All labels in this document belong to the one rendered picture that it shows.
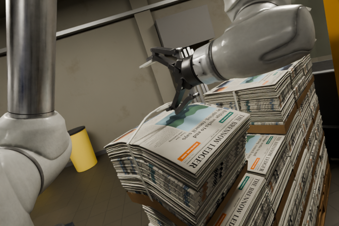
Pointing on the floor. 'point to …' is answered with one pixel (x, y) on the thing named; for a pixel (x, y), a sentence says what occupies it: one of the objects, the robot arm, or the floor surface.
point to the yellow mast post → (332, 15)
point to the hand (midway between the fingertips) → (152, 86)
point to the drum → (81, 150)
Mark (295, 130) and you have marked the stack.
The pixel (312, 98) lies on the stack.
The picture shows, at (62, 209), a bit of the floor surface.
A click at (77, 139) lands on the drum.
